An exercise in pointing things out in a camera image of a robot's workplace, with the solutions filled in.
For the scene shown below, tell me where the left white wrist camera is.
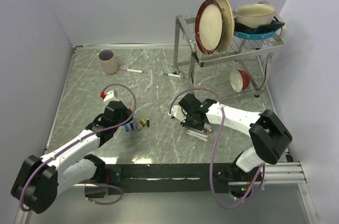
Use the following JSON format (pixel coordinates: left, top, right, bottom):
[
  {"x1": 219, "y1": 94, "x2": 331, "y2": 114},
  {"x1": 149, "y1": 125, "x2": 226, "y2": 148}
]
[{"x1": 100, "y1": 89, "x2": 119, "y2": 104}]

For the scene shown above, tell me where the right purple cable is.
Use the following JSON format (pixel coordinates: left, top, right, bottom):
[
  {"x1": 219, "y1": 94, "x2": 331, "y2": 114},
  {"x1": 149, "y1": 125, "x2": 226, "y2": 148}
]
[{"x1": 169, "y1": 87, "x2": 266, "y2": 210}]

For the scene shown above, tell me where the black base frame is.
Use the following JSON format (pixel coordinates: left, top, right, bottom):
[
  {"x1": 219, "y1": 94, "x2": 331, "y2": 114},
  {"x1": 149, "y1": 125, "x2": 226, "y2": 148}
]
[{"x1": 85, "y1": 154, "x2": 260, "y2": 193}]

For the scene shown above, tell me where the grey marker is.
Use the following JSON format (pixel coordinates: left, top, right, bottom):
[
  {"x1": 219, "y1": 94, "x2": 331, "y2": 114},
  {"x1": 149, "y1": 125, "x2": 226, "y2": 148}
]
[{"x1": 187, "y1": 130, "x2": 208, "y2": 138}]

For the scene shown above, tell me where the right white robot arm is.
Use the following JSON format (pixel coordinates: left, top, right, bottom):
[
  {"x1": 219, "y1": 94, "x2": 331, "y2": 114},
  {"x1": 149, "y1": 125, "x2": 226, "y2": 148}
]
[{"x1": 170, "y1": 93, "x2": 292, "y2": 181}]

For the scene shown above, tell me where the pink cap marker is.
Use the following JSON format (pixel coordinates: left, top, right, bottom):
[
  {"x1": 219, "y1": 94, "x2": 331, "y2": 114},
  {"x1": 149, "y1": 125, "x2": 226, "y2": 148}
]
[{"x1": 122, "y1": 68, "x2": 144, "y2": 74}]

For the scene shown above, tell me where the yellow cap marker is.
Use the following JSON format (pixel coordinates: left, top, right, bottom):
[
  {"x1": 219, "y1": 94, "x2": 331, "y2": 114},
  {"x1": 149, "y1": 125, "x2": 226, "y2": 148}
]
[{"x1": 186, "y1": 131, "x2": 208, "y2": 142}]

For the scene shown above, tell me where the beige ceramic bowl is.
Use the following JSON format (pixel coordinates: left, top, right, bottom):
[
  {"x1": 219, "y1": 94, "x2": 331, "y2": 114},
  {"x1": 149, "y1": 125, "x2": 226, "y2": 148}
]
[{"x1": 235, "y1": 4, "x2": 276, "y2": 28}]

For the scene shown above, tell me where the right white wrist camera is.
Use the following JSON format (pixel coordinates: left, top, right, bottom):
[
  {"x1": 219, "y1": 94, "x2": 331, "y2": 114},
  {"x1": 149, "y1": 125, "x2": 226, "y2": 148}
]
[{"x1": 169, "y1": 105, "x2": 187, "y2": 122}]

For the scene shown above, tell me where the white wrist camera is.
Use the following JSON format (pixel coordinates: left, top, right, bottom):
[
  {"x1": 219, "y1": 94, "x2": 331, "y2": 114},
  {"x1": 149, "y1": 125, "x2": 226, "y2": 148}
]
[
  {"x1": 169, "y1": 105, "x2": 187, "y2": 122},
  {"x1": 100, "y1": 89, "x2": 119, "y2": 104}
]

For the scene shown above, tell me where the beige cylindrical cup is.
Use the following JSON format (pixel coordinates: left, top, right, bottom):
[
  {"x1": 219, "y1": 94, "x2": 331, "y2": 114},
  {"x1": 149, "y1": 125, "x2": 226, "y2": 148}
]
[{"x1": 98, "y1": 49, "x2": 119, "y2": 75}]

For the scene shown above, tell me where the green cap marker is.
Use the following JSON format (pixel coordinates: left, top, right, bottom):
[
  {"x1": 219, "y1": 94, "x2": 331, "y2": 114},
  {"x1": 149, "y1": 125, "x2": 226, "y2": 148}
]
[{"x1": 163, "y1": 73, "x2": 181, "y2": 78}]

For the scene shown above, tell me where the dark blue cloth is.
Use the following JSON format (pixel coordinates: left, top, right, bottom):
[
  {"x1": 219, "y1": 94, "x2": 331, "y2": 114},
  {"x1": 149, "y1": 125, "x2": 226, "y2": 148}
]
[{"x1": 234, "y1": 19, "x2": 285, "y2": 34}]

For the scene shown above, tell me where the red white bowl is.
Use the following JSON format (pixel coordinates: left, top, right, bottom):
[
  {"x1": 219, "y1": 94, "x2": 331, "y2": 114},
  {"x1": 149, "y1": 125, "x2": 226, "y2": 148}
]
[{"x1": 229, "y1": 69, "x2": 250, "y2": 93}]

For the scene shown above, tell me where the red rimmed white plate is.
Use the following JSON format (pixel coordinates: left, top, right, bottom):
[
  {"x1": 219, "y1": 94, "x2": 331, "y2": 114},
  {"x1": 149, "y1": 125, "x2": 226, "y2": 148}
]
[{"x1": 194, "y1": 0, "x2": 223, "y2": 55}]

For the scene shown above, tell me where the beige plate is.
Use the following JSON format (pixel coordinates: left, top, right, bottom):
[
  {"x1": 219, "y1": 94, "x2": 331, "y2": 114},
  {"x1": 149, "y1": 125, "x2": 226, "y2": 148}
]
[{"x1": 216, "y1": 0, "x2": 235, "y2": 52}]

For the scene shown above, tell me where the blue baking dish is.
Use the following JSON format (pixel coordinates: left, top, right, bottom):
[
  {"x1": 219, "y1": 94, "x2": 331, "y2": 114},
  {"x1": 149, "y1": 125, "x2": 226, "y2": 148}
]
[{"x1": 234, "y1": 17, "x2": 285, "y2": 40}]

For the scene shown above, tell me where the steel dish rack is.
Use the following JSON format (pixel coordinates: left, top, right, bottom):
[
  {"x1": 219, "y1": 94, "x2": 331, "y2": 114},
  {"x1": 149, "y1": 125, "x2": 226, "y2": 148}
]
[{"x1": 173, "y1": 15, "x2": 287, "y2": 101}]

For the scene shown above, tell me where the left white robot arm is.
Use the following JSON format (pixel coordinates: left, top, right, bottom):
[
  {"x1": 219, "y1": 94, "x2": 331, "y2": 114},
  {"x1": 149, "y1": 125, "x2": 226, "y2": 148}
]
[{"x1": 11, "y1": 101, "x2": 135, "y2": 213}]

